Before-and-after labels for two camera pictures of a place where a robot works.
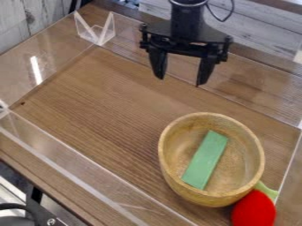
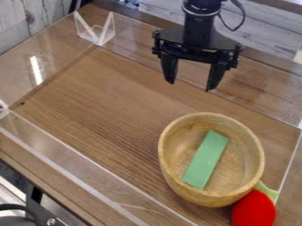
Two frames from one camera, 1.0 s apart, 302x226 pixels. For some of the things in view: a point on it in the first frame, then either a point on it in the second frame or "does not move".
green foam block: x=200 y=166 does not move
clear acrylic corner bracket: x=94 y=33 does not move
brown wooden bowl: x=237 y=166 does not move
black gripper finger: x=157 y=56 to x=169 y=65
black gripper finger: x=205 y=69 to x=216 y=71
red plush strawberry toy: x=255 y=209 does not move
